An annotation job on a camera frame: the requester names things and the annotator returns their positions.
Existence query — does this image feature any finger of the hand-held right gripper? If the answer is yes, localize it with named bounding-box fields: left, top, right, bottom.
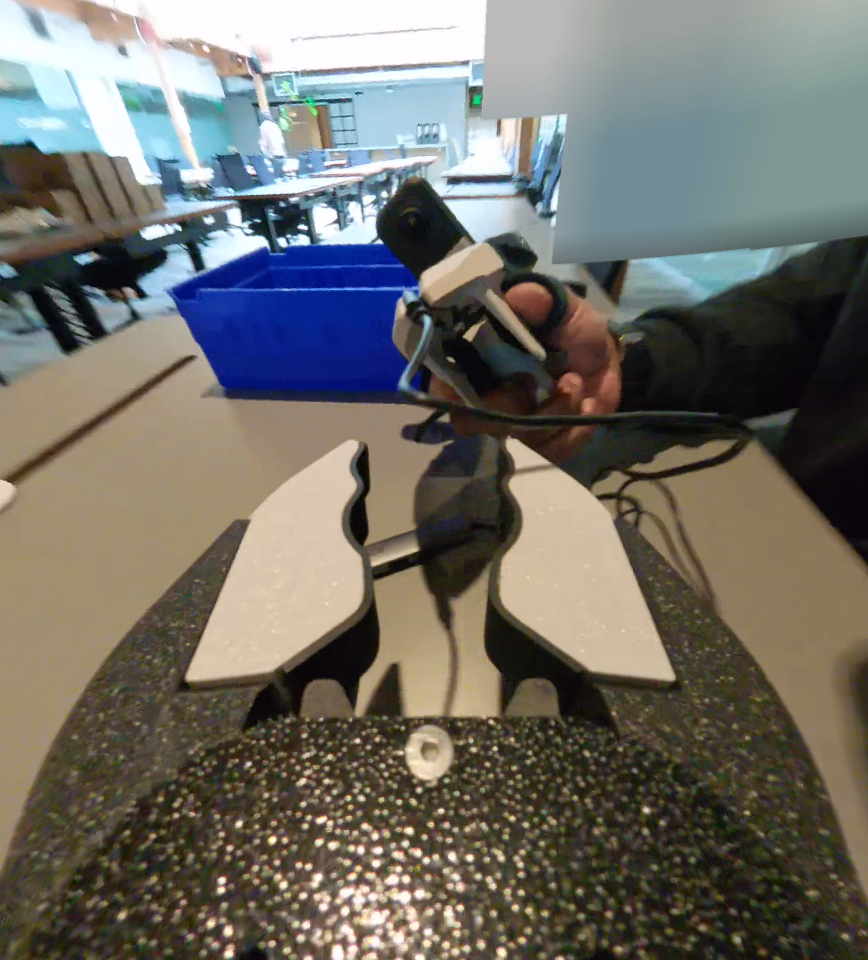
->
left=417, top=241, right=552, bottom=363
left=392, top=294, right=496, bottom=410

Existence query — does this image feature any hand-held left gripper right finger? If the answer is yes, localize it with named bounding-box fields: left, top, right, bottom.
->
left=486, top=437, right=678, bottom=690

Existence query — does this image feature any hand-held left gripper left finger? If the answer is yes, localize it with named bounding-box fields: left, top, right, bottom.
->
left=183, top=439, right=381, bottom=691

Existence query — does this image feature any black pen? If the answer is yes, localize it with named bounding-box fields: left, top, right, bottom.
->
left=366, top=522, right=498, bottom=580

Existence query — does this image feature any black usb cable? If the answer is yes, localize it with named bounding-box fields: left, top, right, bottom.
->
left=396, top=296, right=753, bottom=717

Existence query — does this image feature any person's right forearm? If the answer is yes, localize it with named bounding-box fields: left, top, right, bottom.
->
left=614, top=234, right=868, bottom=451

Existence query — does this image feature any person's right hand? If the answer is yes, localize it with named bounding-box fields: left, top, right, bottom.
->
left=428, top=281, right=624, bottom=460

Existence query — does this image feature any row of wooden tables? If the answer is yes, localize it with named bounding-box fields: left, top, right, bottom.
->
left=233, top=153, right=442, bottom=252

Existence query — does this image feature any blue plastic bin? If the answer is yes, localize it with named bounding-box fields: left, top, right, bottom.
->
left=168, top=242, right=435, bottom=396

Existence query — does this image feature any blue office chair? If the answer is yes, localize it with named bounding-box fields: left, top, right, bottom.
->
left=215, top=153, right=261, bottom=193

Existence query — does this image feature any row of brown cardboard boxes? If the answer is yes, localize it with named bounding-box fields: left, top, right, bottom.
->
left=0, top=146, right=170, bottom=226

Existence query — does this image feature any long wooden table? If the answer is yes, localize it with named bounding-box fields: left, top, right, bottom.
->
left=0, top=198, right=240, bottom=355

